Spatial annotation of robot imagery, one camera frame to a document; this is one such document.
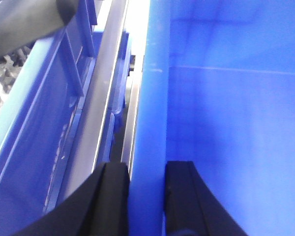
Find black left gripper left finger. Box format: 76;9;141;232
16;162;129;236

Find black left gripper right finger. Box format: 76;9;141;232
164;161;246;236

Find blue plastic bin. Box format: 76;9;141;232
129;0;295;236

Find blue bin lower left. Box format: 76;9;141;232
0;0;97;234

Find black robot arm sleeve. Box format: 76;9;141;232
0;0;79;58

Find dark metal divider rail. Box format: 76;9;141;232
45;0;131;212

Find stainless steel shelf rail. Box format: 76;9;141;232
120;81;141;173

